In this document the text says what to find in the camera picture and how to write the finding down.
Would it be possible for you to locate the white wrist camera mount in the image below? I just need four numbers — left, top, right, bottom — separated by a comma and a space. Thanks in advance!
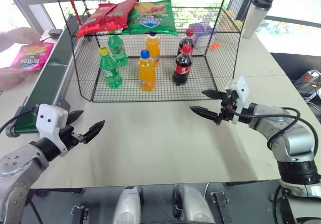
35, 103, 69, 157
229, 75, 250, 125

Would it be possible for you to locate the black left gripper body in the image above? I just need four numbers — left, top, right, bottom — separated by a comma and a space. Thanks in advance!
59, 125, 87, 153

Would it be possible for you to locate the purple plastic object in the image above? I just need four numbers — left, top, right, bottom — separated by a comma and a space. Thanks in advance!
188, 20, 217, 50

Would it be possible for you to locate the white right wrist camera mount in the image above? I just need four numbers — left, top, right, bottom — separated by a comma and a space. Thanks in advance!
229, 75, 250, 125

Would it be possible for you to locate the black metal bracket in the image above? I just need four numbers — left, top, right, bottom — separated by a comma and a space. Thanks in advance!
210, 191, 230, 224
70, 204, 89, 224

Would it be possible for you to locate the orange soda bottle blue cap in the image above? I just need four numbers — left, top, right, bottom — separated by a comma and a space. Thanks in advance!
145, 32, 162, 68
137, 49, 156, 92

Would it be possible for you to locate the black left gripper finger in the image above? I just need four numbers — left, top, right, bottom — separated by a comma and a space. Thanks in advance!
67, 109, 84, 125
82, 120, 106, 145

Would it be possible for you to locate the silver rounded shell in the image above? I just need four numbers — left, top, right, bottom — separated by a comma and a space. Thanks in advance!
112, 185, 144, 224
173, 183, 216, 224

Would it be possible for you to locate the cola bottle red cap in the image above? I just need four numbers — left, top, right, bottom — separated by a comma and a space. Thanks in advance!
177, 28, 196, 57
172, 44, 194, 86

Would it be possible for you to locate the green chips bag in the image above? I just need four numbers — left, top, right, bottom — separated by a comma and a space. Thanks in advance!
122, 0, 179, 37

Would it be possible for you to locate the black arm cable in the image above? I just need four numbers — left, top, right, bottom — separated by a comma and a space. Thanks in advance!
227, 105, 301, 151
0, 106, 39, 134

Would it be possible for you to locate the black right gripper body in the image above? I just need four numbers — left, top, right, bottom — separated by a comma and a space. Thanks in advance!
215, 89, 238, 126

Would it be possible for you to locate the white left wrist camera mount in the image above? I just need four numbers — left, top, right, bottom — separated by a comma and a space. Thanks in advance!
35, 103, 69, 157

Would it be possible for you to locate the green soda bottle yellow cap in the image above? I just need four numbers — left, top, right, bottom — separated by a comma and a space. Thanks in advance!
99, 46, 123, 89

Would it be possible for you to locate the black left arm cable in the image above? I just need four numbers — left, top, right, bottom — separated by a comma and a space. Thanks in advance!
0, 106, 39, 134

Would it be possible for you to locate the black wire mesh shelf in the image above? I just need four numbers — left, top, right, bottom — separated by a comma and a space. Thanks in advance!
52, 0, 261, 103

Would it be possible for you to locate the red stick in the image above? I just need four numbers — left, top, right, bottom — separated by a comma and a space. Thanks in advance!
64, 0, 84, 27

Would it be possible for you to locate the person's left hand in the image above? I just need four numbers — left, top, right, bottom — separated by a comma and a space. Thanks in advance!
0, 27, 42, 53

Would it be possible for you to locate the pink chips bag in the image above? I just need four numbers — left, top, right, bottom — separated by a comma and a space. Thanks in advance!
9, 42, 55, 72

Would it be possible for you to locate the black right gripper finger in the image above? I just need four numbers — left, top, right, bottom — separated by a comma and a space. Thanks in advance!
201, 89, 227, 100
189, 105, 221, 122

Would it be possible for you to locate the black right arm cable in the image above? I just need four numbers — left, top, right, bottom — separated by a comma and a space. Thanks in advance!
227, 105, 301, 151

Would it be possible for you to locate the black device red label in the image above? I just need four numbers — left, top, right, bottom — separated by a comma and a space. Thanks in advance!
292, 69, 321, 95

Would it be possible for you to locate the green conveyor belt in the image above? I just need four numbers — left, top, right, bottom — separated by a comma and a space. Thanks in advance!
5, 15, 88, 138

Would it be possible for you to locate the person's right hand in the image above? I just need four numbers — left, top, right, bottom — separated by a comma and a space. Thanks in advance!
0, 68, 29, 92

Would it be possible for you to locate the white tumbler black lid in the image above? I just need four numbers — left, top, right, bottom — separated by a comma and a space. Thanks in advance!
241, 0, 274, 39

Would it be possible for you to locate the red chips bag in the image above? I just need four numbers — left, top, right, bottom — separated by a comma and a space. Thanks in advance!
76, 3, 119, 39
106, 0, 139, 32

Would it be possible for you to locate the small black box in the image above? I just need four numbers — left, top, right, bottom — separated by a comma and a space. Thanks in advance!
48, 29, 63, 40

